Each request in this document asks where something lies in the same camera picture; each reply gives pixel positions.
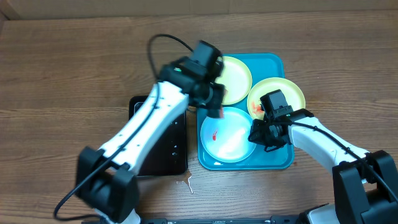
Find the green orange sponge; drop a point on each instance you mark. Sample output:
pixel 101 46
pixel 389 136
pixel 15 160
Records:
pixel 215 106

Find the black water tray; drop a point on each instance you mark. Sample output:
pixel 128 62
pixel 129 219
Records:
pixel 169 154

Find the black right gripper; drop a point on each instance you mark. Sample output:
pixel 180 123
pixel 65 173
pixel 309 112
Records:
pixel 260 137

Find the yellow plate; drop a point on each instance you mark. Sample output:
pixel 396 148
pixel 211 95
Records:
pixel 293 95
pixel 237 80

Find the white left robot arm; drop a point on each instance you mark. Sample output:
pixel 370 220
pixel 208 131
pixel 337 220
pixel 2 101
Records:
pixel 106 178

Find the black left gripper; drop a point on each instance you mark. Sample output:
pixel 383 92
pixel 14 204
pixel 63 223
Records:
pixel 205 107

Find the light blue plate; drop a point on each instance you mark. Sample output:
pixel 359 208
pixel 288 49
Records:
pixel 226 139

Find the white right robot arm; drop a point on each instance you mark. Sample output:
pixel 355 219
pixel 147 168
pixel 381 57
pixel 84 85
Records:
pixel 364 183

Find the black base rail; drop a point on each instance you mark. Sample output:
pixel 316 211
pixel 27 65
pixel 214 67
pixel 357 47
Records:
pixel 275 219

